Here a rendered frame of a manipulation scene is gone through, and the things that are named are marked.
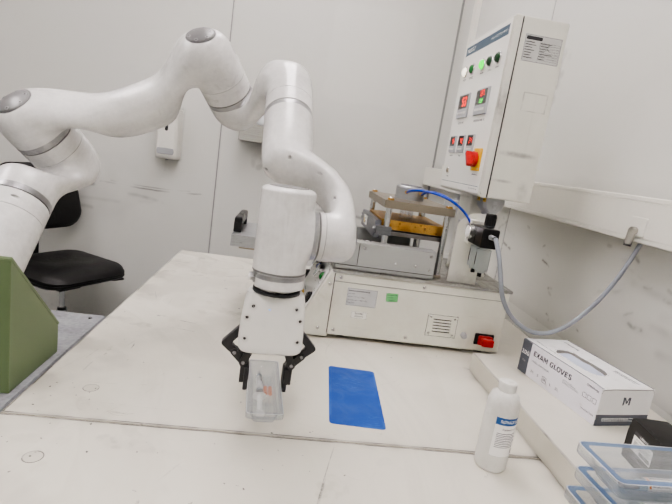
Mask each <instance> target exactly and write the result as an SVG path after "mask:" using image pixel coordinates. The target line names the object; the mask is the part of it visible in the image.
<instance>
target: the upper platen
mask: <svg viewBox="0 0 672 504"><path fill-rule="evenodd" d="M370 212H372V213H373V214H374V215H375V216H376V217H378V218H379V219H380V220H381V225H383V224H384V219H385V213H386V211H381V210H374V209H370ZM390 227H391V228H392V230H391V236H398V237H406V238H413V239H420V240H428V241H435V242H440V236H441V231H442V225H440V224H438V223H436V222H434V221H432V220H431V219H429V218H427V217H423V216H416V215H413V212H412V211H405V210H400V213H395V212H392V215H391V221H390Z"/></svg>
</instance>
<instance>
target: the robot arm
mask: <svg viewBox="0 0 672 504"><path fill-rule="evenodd" d="M192 88H199V89H200V91H201V93H202V94H203V96H204V98H205V100H206V102H207V104H208V106H209V108H210V109H211V111H212V113H213V115H214V116H215V118H216V119H217V120H218V121H219V122H220V123H221V124H222V125H223V126H225V127H227V128H229V129H231V130H235V131H245V130H247V129H249V128H251V127H252V126H253V125H255V124H256V123H257V122H258V121H259V120H260V118H261V117H262V116H263V115H264V128H263V143H262V167H263V170H264V172H265V174H266V175H267V176H268V177H269V178H270V179H272V180H273V181H275V182H277V183H279V184H266V185H264V186H262V190H261V198H260V206H259V214H258V223H257V231H256V239H255V248H254V256H253V264H252V269H253V271H249V274H248V278H249V279H248V280H252V282H254V284H253V285H252V286H250V287H249V288H248V291H247V293H246V297H245V300H244V305H243V309H242V314H241V320H240V324H239V325H238V326H237V327H235V328H234V329H233V330H232V331H231V332H229V333H228V334H227V335H226V336H225V337H223V338H222V342H221V343H222V345H223V346H224V347H225V348H226V349H227V350H228V351H229V352H230V353H231V355H232V356H233V357H234V358H235V359H236V360H237V361H238V362H239V365H240V372H239V382H243V383H242V390H246V389H247V382H248V374H249V359H250V357H251V355H252V353H253V354H266V355H280V356H285V359H286V361H285V362H284V363H283V367H282V374H281V390H282V392H285V391H286V385H290V382H291V375H292V370H293V369H294V368H295V366H296V365H297V364H299V363H300V362H301V361H303V360H304V359H305V357H307V356H309V355H310V354H312V353H313V352H315V350H316V348H315V345H314V344H313V343H312V341H311V340H310V339H309V337H308V336H307V335H306V333H305V332H304V321H305V295H304V294H303V292H302V291H300V290H302V289H303V288H304V281H305V274H306V267H307V263H308V261H310V260H316V261H325V262H344V261H347V260H349V259H350V258H351V257H352V256H353V254H354V252H355V249H356V243H357V225H356V214H355V207H354V202H353V198H352V195H351V192H350V190H349V188H348V186H347V184H346V183H345V181H344V180H343V178H342V177H341V176H340V175H339V174H338V173H337V172H336V170H334V169H333V168H332V167H331V166H330V165H329V164H327V163H326V162H325V161H323V160H322V159H320V158H319V157H318V156H316V155H315V154H313V153H312V149H313V86H312V80H311V77H310V75H309V73H308V71H307V70H306V69H305V68H304V67H303V66H302V65H300V64H298V63H296V62H293V61H289V60H274V61H271V62H269V63H267V64H266V65H265V66H264V67H263V68H262V69H261V71H260V72H259V74H258V76H257V78H256V80H255V83H254V86H253V88H252V87H251V86H250V84H249V81H248V79H247V77H246V74H245V72H244V70H243V68H242V65H241V63H240V61H239V59H238V56H237V54H236V52H235V50H234V48H233V46H232V44H231V43H230V41H229V40H228V39H227V38H226V37H225V36H224V35H223V34H222V33H221V32H219V31H217V30H215V29H212V28H208V27H199V28H195V29H192V30H190V31H188V32H186V33H185V34H183V35H182V36H181V37H180V38H179V39H178V40H177V42H176V43H175V45H174V47H173V49H172V52H171V54H170V56H169V57H168V59H167V61H166V63H165V64H164V66H163V67H162V68H161V69H160V70H159V71H158V72H157V73H156V74H154V75H153V76H151V77H149V78H147V79H145V80H142V81H139V82H136V83H134V84H131V85H128V86H125V87H122V88H119V89H116V90H113V91H108V92H103V93H85V92H75V91H67V90H59V89H50V88H27V89H21V90H16V91H14V92H11V93H10V94H8V95H6V96H3V97H2V99H1V100H0V132H1V133H2V134H3V136H4V137H5V138H6V139H7V140H8V141H9V142H10V143H11V144H12V145H13V146H14V147H15V148H16V149H17V150H18V151H19V152H20V153H21V154H22V155H23V156H24V157H25V158H27V159H28V160H29V161H30V162H31V163H32V164H33V165H34V167H35V168H33V167H30V166H27V165H23V164H19V163H7V164H3V165H1V166H0V256H7V257H13V259H14V260H15V262H16V263H17V264H18V266H19V267H20V269H21V270H22V271H23V273H24V271H25V269H26V267H27V265H28V263H29V260H30V258H31V256H32V254H33V252H34V250H35V247H36V245H37V243H38V241H39V239H40V237H41V235H42V232H43V230H44V228H45V226H46V224H47V222H48V219H49V217H50V215H51V213H52V211H53V209H54V207H55V205H56V203H57V201H58V200H59V199H60V198H61V197H62V196H63V195H65V194H67V193H69V192H73V191H76V190H80V189H83V188H86V187H88V186H90V185H92V184H93V183H94V182H95V181H96V179H97V178H98V176H99V172H100V159H99V156H98V154H97V152H96V150H95V149H94V147H93V146H92V145H91V143H90V142H89V141H88V140H87V138H86V137H85V136H84V135H83V134H82V133H81V131H80V130H79V129H83V130H88V131H92V132H95V133H99V134H102V135H105V136H110V137H118V138H124V137H133V136H138V135H142V134H145V133H148V132H152V131H154V130H157V129H160V128H163V127H166V126H167V125H169V124H171V123H172V122H173V121H174V120H175V119H176V118H177V116H178V114H179V111H180V109H181V105H182V101H183V98H184V95H185V94H186V92H187V91H188V90H190V89H192ZM316 203H317V204H318V205H319V206H320V208H321V209H322V210H323V212H324V213H321V212H317V211H315V204H316ZM236 338H238V346H237V345H235V344H234V342H233V341H234V340H235V339H236ZM302 343H303V345H304V346H305V347H304V348H303V349H302V350H301V348H302Z"/></svg>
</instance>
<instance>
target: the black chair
mask: <svg viewBox="0 0 672 504"><path fill-rule="evenodd" d="M7 163H19V164H23V165H27V166H30V167H33V168H35V167H34V165H33V164H32V163H31V162H11V161H10V162H4V163H1V164H0V166H1V165H3V164H7ZM80 216H81V204H80V198H79V192H78V190H76V191H73V192H69V193H67V194H65V195H63V196H62V197H61V198H60V199H59V200H58V201H57V203H56V205H55V207H54V209H53V211H52V213H51V215H50V217H49V219H48V222H47V224H46V226H45V228H44V229H49V228H60V227H68V226H71V225H73V224H75V223H76V222H77V221H78V219H79V218H80ZM124 272H125V271H124V269H123V267H122V266H121V265H120V264H119V263H117V262H115V261H112V260H108V259H105V258H102V257H99V256H96V255H93V254H90V253H87V252H84V251H80V250H57V251H49V252H41V253H39V241H38V243H37V245H36V247H35V250H34V252H33V254H32V256H31V258H30V260H29V263H28V265H27V267H26V269H25V271H24V274H25V276H26V277H27V278H28V280H29V281H30V282H31V284H32V285H33V286H35V287H38V288H40V289H44V290H53V291H58V292H59V306H58V307H57V308H56V311H63V312H67V307H66V306H65V298H66V291H68V290H73V289H78V288H80V287H83V286H88V285H93V284H98V283H103V282H108V281H118V280H124V278H122V277H124V275H125V273H124Z"/></svg>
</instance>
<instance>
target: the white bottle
mask: <svg viewBox="0 0 672 504"><path fill-rule="evenodd" d="M517 386H518V384H517V382H515V381H514V380H512V379H509V378H501V379H500V380H499V384H498V387H496V388H493V389H492V390H491V392H490V393H489V395H488V398H487V402H486V407H485V411H484V415H483V420H482V424H481V429H480V433H479V437H478V442H477V446H476V450H475V455H474V459H475V462H476V464H477V465H478V466H479V467H480V468H482V469H484V470H486V471H488V472H491V473H501V472H502V471H504V470H505V469H506V465H507V461H508V457H509V454H510V450H511V446H512V441H513V437H514V433H515V429H516V425H517V421H518V417H519V412H520V407H521V402H520V397H519V395H518V394H517V393H516V391H517Z"/></svg>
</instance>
